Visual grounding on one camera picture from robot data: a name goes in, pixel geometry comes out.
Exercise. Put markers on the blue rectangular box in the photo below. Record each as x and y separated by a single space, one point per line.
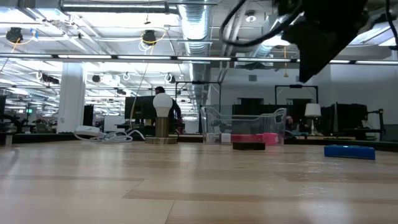
349 152

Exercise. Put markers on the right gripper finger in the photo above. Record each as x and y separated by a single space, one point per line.
317 56

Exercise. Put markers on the person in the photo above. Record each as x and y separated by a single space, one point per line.
289 121
176 109

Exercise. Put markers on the pink white USB charger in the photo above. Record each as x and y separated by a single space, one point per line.
270 138

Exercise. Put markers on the red cube charger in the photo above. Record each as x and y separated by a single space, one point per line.
247 138

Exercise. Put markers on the white shade table lamp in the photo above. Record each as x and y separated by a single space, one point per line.
312 110

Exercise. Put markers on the black computer monitor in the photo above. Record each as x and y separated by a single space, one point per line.
138 107

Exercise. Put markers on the black robot station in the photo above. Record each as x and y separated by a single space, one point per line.
345 118

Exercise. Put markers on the black rectangular box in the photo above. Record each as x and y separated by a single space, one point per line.
248 146

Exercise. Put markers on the white bulb on wooden base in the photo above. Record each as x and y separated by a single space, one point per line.
162 104

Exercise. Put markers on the white black plug charger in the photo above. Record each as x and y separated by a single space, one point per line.
225 138

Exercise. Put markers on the clear plastic bin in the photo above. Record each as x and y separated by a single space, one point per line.
242 124

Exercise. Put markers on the black gantry frame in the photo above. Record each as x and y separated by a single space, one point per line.
295 86

